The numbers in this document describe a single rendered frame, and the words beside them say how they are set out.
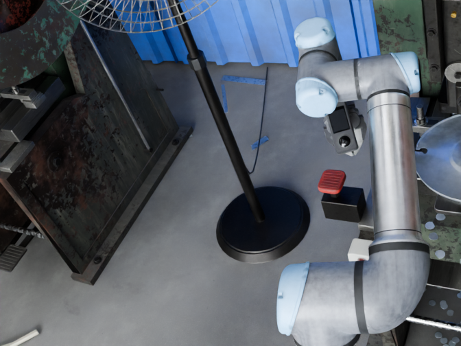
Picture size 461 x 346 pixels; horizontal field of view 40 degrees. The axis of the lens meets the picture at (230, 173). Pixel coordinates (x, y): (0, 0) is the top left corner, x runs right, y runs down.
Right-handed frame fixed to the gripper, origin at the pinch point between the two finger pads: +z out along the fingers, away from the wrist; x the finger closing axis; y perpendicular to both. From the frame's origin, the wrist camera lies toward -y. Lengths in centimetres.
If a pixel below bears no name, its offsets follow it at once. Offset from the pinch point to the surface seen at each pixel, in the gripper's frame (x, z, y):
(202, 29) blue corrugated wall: 54, 70, 178
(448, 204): -16.2, 10.8, -13.3
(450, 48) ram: -25.6, -15.0, 6.4
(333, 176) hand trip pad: 6.3, 11.9, 5.6
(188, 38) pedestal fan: 36, -3, 62
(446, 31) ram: -25.5, -19.1, 6.8
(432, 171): -15.9, 11.1, -2.7
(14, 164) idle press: 112, 19, 61
